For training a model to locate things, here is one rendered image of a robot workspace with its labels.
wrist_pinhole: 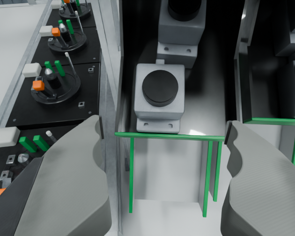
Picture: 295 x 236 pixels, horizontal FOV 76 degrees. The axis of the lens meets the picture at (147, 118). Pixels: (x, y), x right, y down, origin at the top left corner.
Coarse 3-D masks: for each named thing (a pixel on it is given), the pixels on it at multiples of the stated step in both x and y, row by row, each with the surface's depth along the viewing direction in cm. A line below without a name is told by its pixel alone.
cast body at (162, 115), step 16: (144, 64) 17; (160, 64) 17; (176, 64) 17; (144, 80) 16; (160, 80) 16; (176, 80) 16; (144, 96) 16; (160, 96) 15; (176, 96) 16; (144, 112) 16; (160, 112) 16; (176, 112) 16; (144, 128) 19; (160, 128) 19; (176, 128) 19
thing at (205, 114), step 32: (128, 0) 23; (160, 0) 25; (224, 0) 25; (128, 32) 24; (224, 32) 24; (128, 64) 24; (224, 64) 23; (128, 96) 23; (192, 96) 22; (224, 96) 22; (128, 128) 22; (192, 128) 22; (224, 128) 22
